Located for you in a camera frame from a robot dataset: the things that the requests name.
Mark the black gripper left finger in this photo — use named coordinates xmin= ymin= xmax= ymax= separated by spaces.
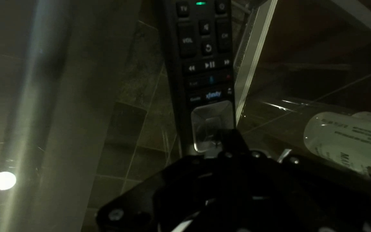
xmin=193 ymin=128 xmax=226 ymax=164

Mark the clear bottle green cap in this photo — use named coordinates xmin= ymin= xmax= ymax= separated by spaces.
xmin=302 ymin=110 xmax=371 ymax=191

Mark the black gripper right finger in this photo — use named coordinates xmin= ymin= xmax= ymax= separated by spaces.
xmin=224 ymin=128 xmax=256 ymax=164

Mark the black tv remote control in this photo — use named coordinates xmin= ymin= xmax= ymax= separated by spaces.
xmin=158 ymin=0 xmax=238 ymax=157

